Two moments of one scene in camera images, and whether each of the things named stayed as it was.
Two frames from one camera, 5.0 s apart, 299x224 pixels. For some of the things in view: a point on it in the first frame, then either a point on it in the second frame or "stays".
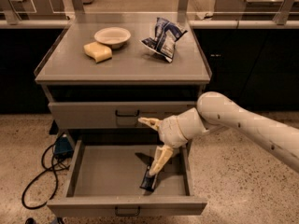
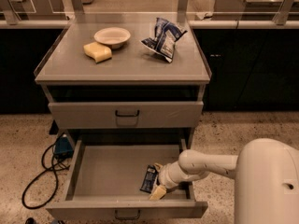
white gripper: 170,131 -> 164,177
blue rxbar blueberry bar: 149,181 stays
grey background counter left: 36,3 stays
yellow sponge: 98,51 stays
